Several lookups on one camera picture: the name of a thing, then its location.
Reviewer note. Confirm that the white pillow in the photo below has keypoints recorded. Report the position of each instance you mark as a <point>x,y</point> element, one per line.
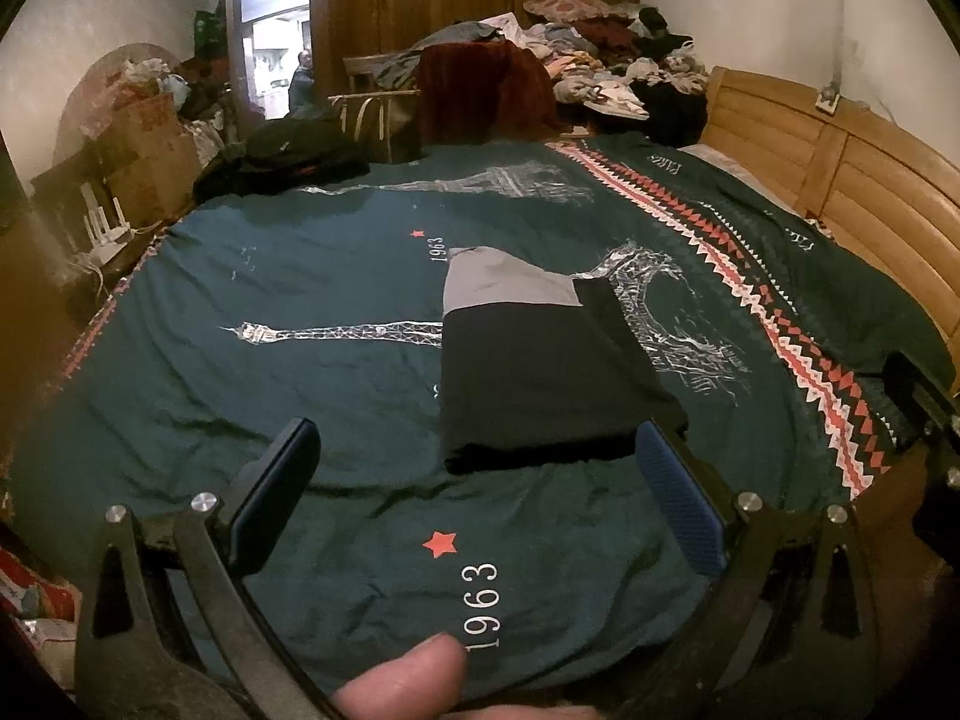
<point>720,163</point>

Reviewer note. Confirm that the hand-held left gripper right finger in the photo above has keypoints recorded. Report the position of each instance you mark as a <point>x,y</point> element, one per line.
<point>679,495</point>

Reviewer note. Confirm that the wall pipe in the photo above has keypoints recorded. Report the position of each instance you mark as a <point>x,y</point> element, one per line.
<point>834,30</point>

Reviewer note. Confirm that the pile of mixed clothes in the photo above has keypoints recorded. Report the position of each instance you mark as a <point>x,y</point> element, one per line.
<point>637,67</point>

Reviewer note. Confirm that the wooden cabinet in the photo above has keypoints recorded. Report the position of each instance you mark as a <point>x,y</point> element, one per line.
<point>30,292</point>

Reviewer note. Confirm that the black bag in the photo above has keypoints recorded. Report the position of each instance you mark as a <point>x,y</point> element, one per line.
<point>292,154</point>

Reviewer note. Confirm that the cardboard box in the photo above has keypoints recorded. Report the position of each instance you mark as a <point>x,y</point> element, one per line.
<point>146,157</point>

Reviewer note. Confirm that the dark green printed blanket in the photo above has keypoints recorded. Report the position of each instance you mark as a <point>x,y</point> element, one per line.
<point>300,360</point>

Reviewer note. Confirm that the person's left hand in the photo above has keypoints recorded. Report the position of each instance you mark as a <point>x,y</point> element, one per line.
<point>405,679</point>

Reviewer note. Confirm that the brown handbag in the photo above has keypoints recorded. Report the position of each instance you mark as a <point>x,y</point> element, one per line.
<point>375,124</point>

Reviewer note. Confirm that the black pants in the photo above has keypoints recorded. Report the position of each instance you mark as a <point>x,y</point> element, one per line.
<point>540,375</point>

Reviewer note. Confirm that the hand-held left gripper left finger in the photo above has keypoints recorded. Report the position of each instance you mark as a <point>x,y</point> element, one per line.
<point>274,495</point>

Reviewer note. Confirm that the wooden bed headboard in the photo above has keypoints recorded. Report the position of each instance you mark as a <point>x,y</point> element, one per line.
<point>870,187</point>

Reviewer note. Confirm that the open doorway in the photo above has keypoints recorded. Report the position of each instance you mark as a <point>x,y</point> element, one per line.
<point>270,37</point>

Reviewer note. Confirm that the dark red cloth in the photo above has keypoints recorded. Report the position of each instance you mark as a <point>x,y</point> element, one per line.
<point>480,90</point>

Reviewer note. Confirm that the pile of grey clothes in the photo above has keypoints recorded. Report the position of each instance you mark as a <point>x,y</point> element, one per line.
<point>450,45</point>

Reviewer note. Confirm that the white router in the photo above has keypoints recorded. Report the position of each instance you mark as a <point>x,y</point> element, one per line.
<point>101,225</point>

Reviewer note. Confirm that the heap of bags and clutter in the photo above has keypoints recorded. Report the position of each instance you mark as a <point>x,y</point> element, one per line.
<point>187,90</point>

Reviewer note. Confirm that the light wooden chair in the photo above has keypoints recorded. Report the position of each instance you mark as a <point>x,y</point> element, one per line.
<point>364,67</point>

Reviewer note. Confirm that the green box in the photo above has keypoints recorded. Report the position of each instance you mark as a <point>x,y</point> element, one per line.
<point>206,30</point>

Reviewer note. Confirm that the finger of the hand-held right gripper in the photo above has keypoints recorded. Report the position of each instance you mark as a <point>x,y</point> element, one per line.
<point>911,384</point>

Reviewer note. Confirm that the red patterned cloth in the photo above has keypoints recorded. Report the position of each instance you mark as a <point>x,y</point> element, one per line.
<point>30,600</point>

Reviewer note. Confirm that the patterned pillow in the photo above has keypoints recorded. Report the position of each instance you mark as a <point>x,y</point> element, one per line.
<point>574,6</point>

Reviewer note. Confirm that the round wooden board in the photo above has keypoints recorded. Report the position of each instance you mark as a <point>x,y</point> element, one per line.
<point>97,82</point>

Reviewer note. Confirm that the dark wooden chair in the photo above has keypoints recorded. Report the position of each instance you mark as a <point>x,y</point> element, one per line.
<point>60,187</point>

